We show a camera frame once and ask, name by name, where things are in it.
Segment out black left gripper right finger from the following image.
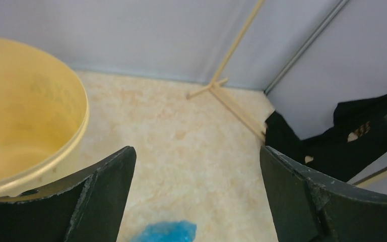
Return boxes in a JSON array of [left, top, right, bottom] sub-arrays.
[[260, 146, 387, 241]]

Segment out yellow plastic trash bin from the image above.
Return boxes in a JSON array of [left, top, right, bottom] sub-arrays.
[[0, 38, 90, 197]]

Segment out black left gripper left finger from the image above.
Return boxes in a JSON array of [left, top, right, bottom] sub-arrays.
[[0, 146, 137, 241]]

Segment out blue plastic trash bag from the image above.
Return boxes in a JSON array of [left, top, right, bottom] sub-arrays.
[[130, 220, 197, 242]]

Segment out wooden clothes rack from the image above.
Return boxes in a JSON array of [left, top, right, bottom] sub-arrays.
[[185, 0, 268, 143]]

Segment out metal frame corner post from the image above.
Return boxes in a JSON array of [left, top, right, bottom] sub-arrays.
[[263, 0, 350, 95]]

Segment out black cloth garment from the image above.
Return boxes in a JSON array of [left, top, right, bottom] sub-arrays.
[[265, 94, 387, 182]]

